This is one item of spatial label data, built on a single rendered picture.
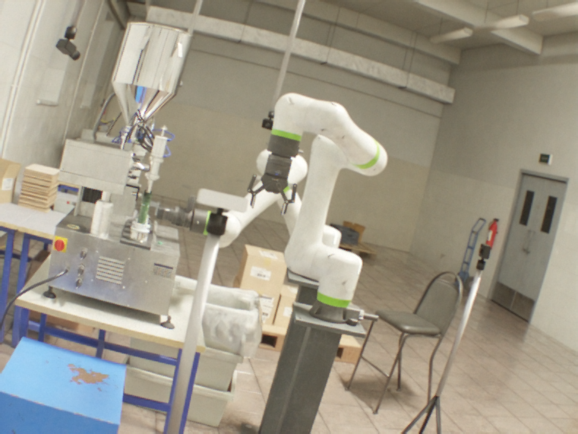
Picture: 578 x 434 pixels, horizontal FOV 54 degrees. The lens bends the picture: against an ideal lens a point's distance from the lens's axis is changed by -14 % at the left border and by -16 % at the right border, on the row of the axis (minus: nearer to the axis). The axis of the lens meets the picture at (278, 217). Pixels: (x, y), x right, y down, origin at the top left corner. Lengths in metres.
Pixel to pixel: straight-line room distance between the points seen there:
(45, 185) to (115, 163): 1.77
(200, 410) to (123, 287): 1.19
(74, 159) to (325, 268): 0.98
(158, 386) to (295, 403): 1.04
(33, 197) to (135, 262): 1.85
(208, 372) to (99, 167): 1.36
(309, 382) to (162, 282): 0.66
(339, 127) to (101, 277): 1.01
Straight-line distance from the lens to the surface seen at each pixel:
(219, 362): 3.24
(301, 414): 2.50
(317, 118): 1.93
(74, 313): 2.30
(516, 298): 9.76
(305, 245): 2.39
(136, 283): 2.35
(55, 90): 7.97
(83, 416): 1.90
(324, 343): 2.40
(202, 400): 3.33
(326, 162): 2.37
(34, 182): 4.07
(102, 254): 2.34
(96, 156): 2.32
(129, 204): 2.64
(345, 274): 2.34
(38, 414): 1.93
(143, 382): 3.34
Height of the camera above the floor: 1.48
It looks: 6 degrees down
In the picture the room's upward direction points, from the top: 14 degrees clockwise
